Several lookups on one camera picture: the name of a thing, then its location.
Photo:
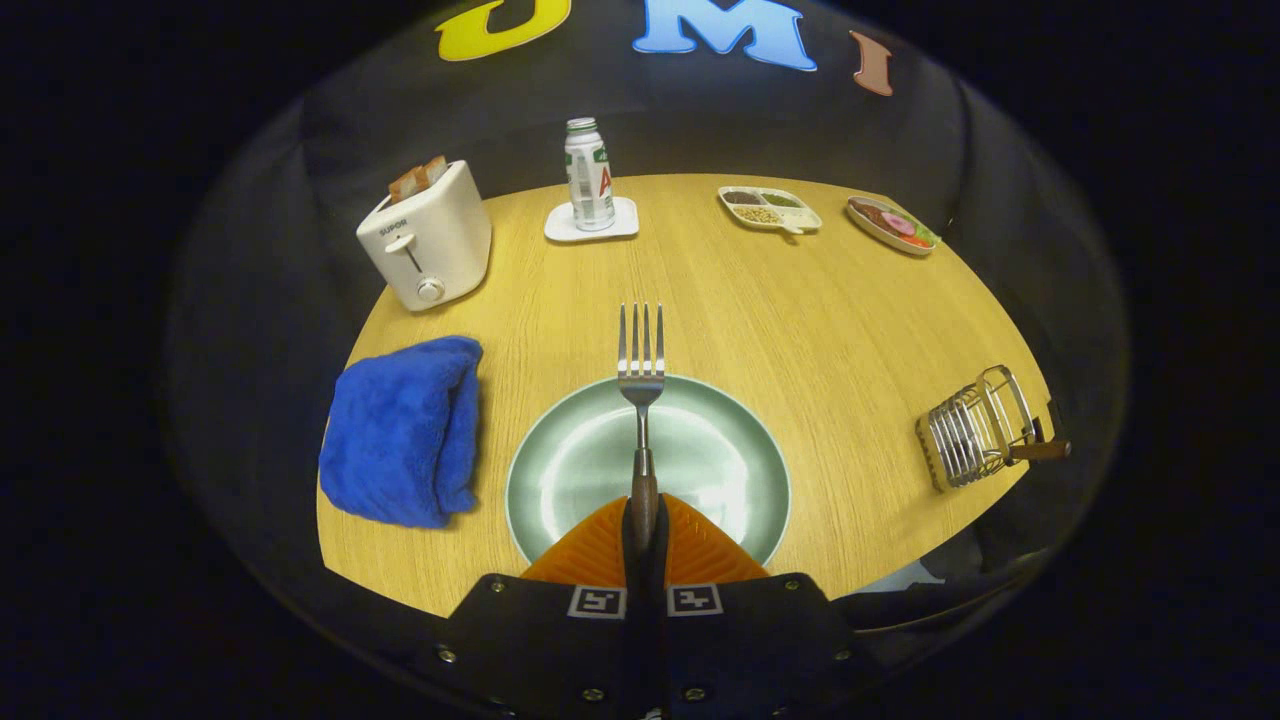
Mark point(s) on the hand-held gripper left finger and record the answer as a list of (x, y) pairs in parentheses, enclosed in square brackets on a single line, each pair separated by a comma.
[(530, 640)]

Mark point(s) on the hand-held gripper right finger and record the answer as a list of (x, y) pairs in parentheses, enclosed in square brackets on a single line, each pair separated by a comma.
[(760, 640)]

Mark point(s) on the pale green plate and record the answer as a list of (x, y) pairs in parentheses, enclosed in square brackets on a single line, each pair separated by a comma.
[(580, 470)]

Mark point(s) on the blue towel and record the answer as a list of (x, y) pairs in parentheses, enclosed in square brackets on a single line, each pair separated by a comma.
[(400, 430)]

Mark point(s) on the black table clamp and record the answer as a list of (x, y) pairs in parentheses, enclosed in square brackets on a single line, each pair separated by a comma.
[(1053, 415)]

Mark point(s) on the white toaster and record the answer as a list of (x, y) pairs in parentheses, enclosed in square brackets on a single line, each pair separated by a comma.
[(430, 250)]

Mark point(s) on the white square coaster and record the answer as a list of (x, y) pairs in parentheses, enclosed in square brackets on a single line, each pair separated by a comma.
[(560, 228)]

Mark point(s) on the divided dish of grains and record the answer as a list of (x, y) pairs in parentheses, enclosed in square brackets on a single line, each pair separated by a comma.
[(765, 208)]

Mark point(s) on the black backdrop cloth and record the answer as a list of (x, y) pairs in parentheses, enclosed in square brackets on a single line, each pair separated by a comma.
[(260, 300)]

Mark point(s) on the plate of toy food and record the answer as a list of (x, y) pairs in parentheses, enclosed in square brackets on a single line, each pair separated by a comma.
[(890, 225)]

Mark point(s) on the white drink bottle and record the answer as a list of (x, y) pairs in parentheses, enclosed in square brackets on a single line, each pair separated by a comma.
[(589, 180)]

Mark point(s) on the toast slice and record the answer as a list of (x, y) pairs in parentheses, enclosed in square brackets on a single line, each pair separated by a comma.
[(435, 170), (405, 185)]

